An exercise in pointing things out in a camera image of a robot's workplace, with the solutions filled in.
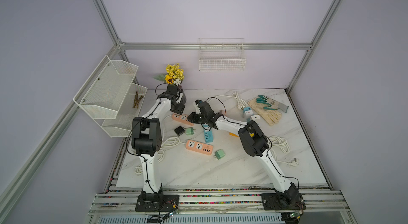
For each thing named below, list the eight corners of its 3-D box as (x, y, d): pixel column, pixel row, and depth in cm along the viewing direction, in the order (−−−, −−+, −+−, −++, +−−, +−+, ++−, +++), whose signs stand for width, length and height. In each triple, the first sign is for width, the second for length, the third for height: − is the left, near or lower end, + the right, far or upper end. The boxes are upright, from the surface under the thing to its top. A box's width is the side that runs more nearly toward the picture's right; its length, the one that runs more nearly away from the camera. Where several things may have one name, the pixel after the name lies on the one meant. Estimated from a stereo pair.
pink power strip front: (184, 149, 93) (184, 147, 91) (187, 140, 96) (187, 138, 94) (212, 155, 90) (212, 153, 88) (214, 146, 94) (214, 144, 92)
